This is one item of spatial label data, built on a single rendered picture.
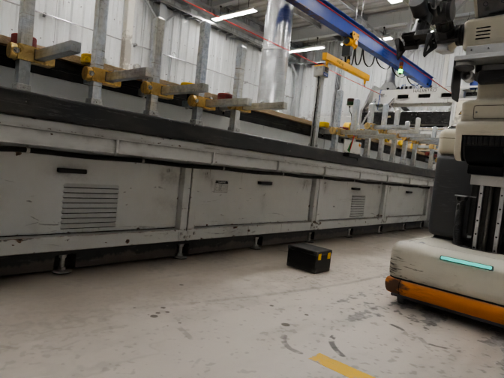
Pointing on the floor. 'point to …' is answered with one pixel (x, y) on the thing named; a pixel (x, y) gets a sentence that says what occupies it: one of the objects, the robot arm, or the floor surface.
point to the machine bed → (174, 193)
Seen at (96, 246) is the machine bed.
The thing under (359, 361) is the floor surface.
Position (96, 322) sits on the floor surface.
